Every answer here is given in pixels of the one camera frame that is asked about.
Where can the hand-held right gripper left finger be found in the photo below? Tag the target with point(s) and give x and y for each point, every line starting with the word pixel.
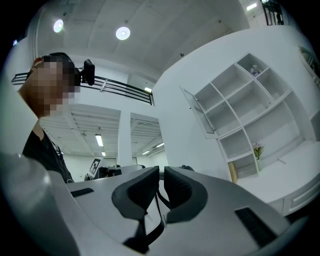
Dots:
pixel 140 192

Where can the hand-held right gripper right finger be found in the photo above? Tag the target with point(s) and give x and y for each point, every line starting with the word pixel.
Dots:
pixel 182 195

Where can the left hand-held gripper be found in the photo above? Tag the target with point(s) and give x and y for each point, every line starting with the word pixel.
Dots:
pixel 95 167

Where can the white framed glass cabinet door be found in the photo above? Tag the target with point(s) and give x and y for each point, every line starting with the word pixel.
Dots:
pixel 200 113

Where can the white open shelf cabinet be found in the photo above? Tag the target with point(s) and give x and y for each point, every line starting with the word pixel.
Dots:
pixel 250 110

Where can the long fluorescent ceiling light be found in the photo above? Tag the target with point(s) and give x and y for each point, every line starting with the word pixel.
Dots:
pixel 103 153
pixel 99 140
pixel 148 89
pixel 251 6

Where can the person's black shirt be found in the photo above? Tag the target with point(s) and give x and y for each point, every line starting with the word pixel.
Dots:
pixel 45 155

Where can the light wooden board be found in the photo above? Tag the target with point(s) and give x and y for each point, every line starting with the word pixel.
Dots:
pixel 233 172

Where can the black metal balcony railing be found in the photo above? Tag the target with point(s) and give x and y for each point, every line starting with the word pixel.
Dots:
pixel 120 88

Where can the white vase with pink flowers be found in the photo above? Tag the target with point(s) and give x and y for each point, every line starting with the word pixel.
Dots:
pixel 258 152

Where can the person's head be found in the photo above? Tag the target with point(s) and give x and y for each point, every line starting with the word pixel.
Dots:
pixel 47 85

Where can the white desk with drawers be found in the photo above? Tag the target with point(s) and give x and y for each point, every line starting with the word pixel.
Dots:
pixel 280 180

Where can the round ceiling light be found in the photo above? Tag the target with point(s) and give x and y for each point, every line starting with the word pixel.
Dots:
pixel 122 33
pixel 58 25

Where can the small purple flower bunch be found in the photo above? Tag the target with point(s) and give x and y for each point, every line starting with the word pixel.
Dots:
pixel 255 70

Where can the black head-mounted camera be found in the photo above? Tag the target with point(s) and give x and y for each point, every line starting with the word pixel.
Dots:
pixel 89 72

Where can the white wall shelf with plant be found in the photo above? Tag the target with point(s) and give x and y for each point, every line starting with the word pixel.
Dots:
pixel 311 62

